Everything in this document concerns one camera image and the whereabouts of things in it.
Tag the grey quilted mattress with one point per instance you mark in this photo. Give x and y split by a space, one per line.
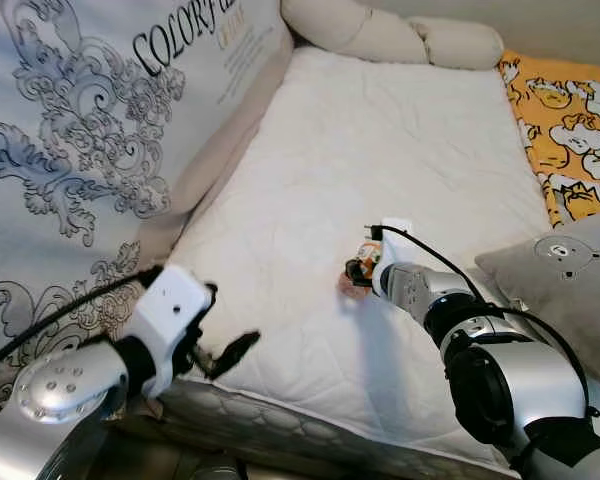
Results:
280 430

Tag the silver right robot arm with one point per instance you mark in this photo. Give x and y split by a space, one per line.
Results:
510 370

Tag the grey bear pillow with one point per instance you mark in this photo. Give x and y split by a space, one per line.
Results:
560 300

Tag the yellow cartoon egg blanket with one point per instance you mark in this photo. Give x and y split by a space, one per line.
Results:
570 130

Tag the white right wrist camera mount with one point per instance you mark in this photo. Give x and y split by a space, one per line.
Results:
395 240

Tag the printed ornament headboard cushion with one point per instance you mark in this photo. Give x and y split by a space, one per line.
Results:
70 130

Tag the white quilted mattress pad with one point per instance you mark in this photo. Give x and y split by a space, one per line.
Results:
360 160

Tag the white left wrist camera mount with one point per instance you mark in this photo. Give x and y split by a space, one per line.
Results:
170 310

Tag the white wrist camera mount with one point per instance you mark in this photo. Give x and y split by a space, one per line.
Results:
170 310
395 240

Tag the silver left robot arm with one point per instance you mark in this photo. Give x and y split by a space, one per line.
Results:
50 400

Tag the beige braided bumper pillow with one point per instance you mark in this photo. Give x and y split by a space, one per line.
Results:
380 35

